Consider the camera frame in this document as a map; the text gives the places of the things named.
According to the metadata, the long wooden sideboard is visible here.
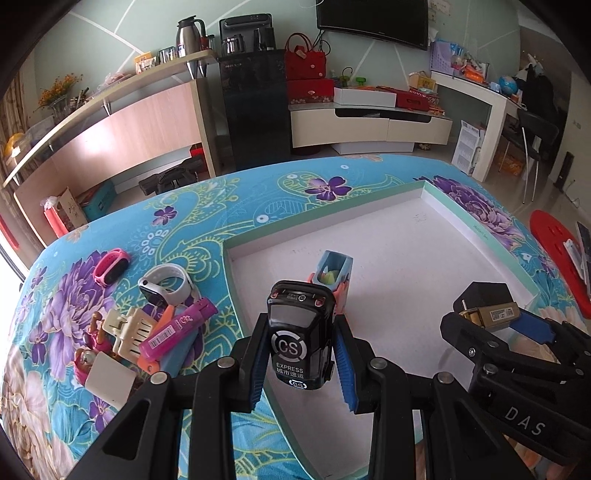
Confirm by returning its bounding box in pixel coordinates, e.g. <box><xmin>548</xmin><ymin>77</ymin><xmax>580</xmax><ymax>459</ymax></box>
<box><xmin>2</xmin><ymin>50</ymin><xmax>220</xmax><ymax>247</ymax></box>

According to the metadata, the black floor appliance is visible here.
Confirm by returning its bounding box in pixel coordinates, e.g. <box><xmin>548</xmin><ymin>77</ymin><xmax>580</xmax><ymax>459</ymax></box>
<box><xmin>139</xmin><ymin>159</ymin><xmax>204</xmax><ymax>197</ymax></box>

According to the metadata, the dark hanging clothing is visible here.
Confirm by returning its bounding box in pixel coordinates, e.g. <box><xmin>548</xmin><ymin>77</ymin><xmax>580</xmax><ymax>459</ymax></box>
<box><xmin>522</xmin><ymin>62</ymin><xmax>557</xmax><ymax>116</ymax></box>

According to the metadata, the blue toy box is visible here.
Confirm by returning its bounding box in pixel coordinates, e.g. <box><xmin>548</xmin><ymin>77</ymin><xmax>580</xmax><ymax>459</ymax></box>
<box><xmin>308</xmin><ymin>250</ymin><xmax>354</xmax><ymax>319</ymax></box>

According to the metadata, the white smartwatch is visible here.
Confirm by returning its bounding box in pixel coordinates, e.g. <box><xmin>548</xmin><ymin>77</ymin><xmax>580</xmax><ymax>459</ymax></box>
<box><xmin>139</xmin><ymin>264</ymin><xmax>201</xmax><ymax>308</ymax></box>

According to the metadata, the steel thermos jug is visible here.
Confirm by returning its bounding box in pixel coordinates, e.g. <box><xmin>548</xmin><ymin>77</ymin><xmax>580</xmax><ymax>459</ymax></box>
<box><xmin>175</xmin><ymin>16</ymin><xmax>207</xmax><ymax>57</ymax></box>

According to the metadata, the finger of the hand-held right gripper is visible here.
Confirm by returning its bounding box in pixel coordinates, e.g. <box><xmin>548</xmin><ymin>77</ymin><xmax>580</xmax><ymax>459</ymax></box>
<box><xmin>440</xmin><ymin>311</ymin><xmax>513</xmax><ymax>386</ymax></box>
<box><xmin>510</xmin><ymin>310</ymin><xmax>591</xmax><ymax>372</ymax></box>

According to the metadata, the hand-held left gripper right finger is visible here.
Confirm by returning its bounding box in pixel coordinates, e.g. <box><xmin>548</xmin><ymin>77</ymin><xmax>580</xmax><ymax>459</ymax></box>
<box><xmin>333</xmin><ymin>316</ymin><xmax>513</xmax><ymax>480</ymax></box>

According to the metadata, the purple desk organizer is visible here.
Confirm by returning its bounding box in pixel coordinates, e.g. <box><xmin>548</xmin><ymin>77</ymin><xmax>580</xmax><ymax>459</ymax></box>
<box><xmin>430</xmin><ymin>39</ymin><xmax>462</xmax><ymax>75</ymax></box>

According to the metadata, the teal floral blanket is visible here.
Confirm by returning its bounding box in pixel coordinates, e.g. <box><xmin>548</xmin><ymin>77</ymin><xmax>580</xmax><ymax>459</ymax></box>
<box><xmin>0</xmin><ymin>154</ymin><xmax>591</xmax><ymax>480</ymax></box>

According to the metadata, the red plastic board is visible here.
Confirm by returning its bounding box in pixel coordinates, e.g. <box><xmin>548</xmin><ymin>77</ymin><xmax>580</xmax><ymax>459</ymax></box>
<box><xmin>529</xmin><ymin>210</ymin><xmax>591</xmax><ymax>319</ymax></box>

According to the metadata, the teal storage crate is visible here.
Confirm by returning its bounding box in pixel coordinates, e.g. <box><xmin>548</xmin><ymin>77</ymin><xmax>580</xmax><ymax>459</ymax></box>
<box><xmin>82</xmin><ymin>181</ymin><xmax>116</xmax><ymax>221</ymax></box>

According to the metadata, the red gift box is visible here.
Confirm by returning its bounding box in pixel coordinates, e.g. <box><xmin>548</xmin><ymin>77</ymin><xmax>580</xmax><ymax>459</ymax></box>
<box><xmin>287</xmin><ymin>78</ymin><xmax>335</xmax><ymax>104</ymax></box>

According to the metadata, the black water dispenser cabinet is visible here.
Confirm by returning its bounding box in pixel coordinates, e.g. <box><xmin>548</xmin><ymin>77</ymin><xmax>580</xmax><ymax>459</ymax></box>
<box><xmin>218</xmin><ymin>15</ymin><xmax>293</xmax><ymax>172</ymax></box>

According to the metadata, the small black box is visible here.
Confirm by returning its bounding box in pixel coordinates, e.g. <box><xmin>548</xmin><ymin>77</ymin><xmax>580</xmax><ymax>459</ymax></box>
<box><xmin>452</xmin><ymin>281</ymin><xmax>514</xmax><ymax>319</ymax></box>

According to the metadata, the cream hair claw clip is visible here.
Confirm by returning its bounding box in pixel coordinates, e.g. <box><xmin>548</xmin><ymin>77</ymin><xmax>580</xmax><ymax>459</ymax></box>
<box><xmin>102</xmin><ymin>308</ymin><xmax>160</xmax><ymax>361</ymax></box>

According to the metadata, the magenta lighter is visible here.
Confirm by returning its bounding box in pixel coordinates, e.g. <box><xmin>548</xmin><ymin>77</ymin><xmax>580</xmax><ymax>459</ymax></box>
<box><xmin>140</xmin><ymin>298</ymin><xmax>218</xmax><ymax>361</ymax></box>

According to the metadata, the white television stand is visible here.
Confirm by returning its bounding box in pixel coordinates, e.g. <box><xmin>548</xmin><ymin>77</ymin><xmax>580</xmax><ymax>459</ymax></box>
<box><xmin>288</xmin><ymin>102</ymin><xmax>453</xmax><ymax>155</ymax></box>

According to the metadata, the white flat box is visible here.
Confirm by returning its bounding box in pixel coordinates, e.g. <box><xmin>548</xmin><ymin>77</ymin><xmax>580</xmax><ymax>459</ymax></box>
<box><xmin>333</xmin><ymin>87</ymin><xmax>398</xmax><ymax>108</ymax></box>

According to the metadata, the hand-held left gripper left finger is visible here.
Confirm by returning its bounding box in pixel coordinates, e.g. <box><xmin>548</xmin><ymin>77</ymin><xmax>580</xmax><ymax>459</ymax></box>
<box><xmin>76</xmin><ymin>313</ymin><xmax>278</xmax><ymax>480</ymax></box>

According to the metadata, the black toy car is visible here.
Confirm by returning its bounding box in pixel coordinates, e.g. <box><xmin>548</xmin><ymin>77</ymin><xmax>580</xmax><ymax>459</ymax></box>
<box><xmin>265</xmin><ymin>279</ymin><xmax>338</xmax><ymax>391</ymax></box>

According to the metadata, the white desk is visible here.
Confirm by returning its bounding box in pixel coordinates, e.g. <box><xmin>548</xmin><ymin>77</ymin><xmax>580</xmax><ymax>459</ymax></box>
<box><xmin>431</xmin><ymin>71</ymin><xmax>522</xmax><ymax>182</ymax></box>

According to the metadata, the red flat box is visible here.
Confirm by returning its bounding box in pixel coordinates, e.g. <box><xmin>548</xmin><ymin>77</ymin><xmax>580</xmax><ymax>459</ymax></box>
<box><xmin>396</xmin><ymin>88</ymin><xmax>439</xmax><ymax>112</ymax></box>

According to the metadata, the orange flower bouquet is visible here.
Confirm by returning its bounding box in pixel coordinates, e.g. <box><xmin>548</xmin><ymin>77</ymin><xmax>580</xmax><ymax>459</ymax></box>
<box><xmin>36</xmin><ymin>74</ymin><xmax>83</xmax><ymax>112</ymax></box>

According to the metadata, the white rectangular block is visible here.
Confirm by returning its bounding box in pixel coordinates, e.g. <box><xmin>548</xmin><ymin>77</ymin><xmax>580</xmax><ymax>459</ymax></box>
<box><xmin>85</xmin><ymin>353</ymin><xmax>138</xmax><ymax>409</ymax></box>

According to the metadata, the white printed box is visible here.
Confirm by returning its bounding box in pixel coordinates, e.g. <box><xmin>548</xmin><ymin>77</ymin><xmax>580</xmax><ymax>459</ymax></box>
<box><xmin>451</xmin><ymin>121</ymin><xmax>486</xmax><ymax>176</ymax></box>

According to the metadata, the black flat television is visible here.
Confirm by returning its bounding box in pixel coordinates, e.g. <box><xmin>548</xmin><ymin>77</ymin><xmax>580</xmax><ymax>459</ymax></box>
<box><xmin>316</xmin><ymin>0</ymin><xmax>429</xmax><ymax>51</ymax></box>

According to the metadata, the black chair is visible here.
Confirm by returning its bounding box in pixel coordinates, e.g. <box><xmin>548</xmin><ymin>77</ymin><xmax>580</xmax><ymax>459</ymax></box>
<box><xmin>501</xmin><ymin>111</ymin><xmax>561</xmax><ymax>204</ymax></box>

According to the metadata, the red handbag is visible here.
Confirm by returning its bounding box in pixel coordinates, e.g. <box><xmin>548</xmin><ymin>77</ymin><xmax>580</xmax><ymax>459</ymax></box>
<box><xmin>284</xmin><ymin>32</ymin><xmax>329</xmax><ymax>80</ymax></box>

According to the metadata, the red bag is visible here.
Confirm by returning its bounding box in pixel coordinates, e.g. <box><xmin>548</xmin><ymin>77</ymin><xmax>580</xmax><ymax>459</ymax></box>
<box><xmin>42</xmin><ymin>198</ymin><xmax>70</xmax><ymax>238</ymax></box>

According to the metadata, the shallow white box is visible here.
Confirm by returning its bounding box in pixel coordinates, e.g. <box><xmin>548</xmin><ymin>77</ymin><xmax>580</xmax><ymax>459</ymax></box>
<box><xmin>223</xmin><ymin>180</ymin><xmax>541</xmax><ymax>480</ymax></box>

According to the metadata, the pink and yellow toy figure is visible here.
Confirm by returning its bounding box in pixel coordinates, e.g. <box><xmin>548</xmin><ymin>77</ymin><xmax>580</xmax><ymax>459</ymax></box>
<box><xmin>74</xmin><ymin>311</ymin><xmax>116</xmax><ymax>386</ymax></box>

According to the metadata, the pink smart band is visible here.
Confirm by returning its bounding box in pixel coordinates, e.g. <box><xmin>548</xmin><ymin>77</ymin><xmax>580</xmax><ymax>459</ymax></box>
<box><xmin>93</xmin><ymin>248</ymin><xmax>130</xmax><ymax>284</ymax></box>

